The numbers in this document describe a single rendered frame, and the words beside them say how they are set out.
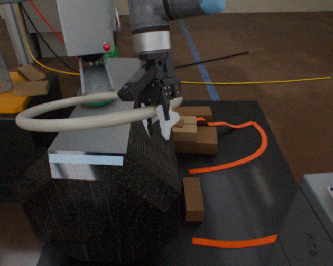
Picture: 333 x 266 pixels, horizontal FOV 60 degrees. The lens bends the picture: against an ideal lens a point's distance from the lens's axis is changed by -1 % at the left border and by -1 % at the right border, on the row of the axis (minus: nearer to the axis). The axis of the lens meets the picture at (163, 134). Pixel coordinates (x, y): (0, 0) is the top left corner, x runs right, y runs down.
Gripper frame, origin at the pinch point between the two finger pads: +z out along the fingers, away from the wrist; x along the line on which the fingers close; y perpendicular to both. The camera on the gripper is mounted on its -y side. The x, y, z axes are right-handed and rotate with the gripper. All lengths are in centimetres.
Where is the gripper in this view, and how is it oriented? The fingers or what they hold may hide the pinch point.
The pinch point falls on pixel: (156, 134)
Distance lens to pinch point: 73.6
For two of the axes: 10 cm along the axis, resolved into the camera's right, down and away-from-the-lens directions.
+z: 1.1, 9.6, 2.7
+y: 7.1, -2.6, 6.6
